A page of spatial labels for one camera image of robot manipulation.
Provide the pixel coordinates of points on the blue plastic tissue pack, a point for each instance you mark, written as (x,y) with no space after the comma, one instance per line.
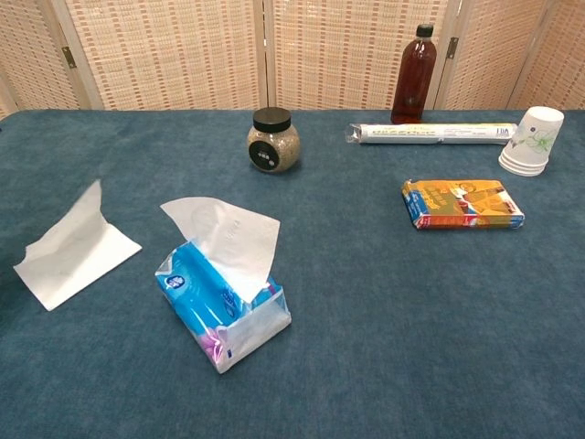
(205,297)

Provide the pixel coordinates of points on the white pulled-out tissue sheet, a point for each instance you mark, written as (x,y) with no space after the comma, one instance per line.
(77,256)

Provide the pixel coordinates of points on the white tissue sheet in pack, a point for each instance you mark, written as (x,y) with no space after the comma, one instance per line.
(233,238)

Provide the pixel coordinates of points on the round glass jar black lid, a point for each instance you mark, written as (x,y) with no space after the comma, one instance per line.
(273,146)

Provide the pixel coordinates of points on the blue table cloth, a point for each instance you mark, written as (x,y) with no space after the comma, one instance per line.
(365,320)

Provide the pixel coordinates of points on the white wrapped roll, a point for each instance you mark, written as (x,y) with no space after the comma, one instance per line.
(411,134)

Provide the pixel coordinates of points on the woven folding screen panel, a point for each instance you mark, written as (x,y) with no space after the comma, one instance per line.
(347,55)
(27,55)
(557,59)
(169,55)
(489,55)

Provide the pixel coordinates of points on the orange yellow carton box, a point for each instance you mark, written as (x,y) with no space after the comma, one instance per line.
(466,203)

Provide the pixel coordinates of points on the brown liquid bottle black cap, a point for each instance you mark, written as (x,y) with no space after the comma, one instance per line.
(413,82)

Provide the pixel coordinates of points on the brass screen hinge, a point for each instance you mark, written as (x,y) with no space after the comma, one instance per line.
(452,47)
(68,57)

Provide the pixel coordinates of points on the floral paper cup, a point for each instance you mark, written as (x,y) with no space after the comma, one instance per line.
(535,132)

